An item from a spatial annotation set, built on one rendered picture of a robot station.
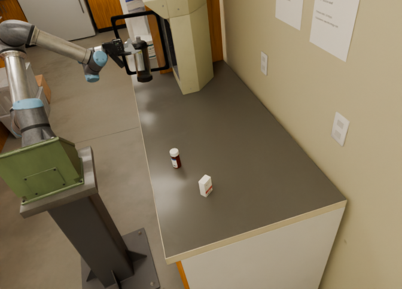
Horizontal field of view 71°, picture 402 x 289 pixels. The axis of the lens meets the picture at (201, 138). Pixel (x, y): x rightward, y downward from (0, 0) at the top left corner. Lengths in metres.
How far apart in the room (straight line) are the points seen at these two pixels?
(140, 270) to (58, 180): 1.00
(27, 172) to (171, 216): 0.62
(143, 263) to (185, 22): 1.57
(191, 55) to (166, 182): 0.81
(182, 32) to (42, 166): 0.98
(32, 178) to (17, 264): 1.33
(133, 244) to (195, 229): 1.21
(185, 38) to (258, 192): 0.95
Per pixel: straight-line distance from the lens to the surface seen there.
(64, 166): 1.33
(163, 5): 1.62
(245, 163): 1.28
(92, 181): 1.39
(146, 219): 2.35
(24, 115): 1.40
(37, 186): 1.40
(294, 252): 1.34
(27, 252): 2.63
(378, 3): 0.95
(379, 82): 0.97
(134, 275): 2.13
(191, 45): 1.70
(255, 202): 1.14
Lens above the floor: 1.84
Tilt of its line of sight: 39 degrees down
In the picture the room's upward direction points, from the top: 9 degrees counter-clockwise
